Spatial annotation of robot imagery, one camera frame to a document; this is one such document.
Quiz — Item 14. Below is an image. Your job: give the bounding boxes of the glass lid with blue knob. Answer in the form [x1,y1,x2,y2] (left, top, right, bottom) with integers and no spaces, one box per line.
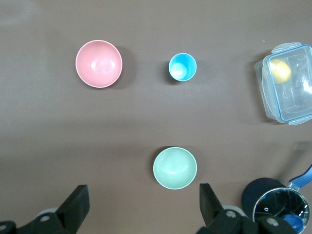
[252,187,308,234]

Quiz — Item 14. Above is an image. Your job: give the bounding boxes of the pink bowl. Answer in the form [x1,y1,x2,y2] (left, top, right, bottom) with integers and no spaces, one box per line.
[75,39,123,88]

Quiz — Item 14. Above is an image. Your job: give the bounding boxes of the pale green bowl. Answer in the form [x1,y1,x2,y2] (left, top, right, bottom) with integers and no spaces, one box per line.
[153,146,198,190]

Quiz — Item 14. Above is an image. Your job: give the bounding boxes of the clear lidded plastic container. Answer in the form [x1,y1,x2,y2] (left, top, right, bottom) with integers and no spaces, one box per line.
[254,41,312,125]

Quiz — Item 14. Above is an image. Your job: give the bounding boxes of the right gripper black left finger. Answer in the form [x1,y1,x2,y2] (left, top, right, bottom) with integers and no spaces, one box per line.
[0,184,91,234]

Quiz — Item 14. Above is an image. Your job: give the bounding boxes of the yellow lemon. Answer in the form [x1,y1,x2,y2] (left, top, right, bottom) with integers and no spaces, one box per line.
[270,58,292,85]

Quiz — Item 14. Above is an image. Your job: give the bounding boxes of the dark pot with blue handle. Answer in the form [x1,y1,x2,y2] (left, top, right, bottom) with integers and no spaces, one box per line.
[241,163,312,222]

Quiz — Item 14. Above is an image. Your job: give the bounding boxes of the brown table cloth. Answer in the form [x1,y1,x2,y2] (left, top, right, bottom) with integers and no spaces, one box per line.
[0,0,312,234]

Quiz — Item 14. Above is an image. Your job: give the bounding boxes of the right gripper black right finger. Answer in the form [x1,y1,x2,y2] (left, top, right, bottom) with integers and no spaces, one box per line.
[196,183,303,234]

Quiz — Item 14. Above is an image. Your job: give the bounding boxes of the light blue cup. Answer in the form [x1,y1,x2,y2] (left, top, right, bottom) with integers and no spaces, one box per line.
[168,52,197,82]

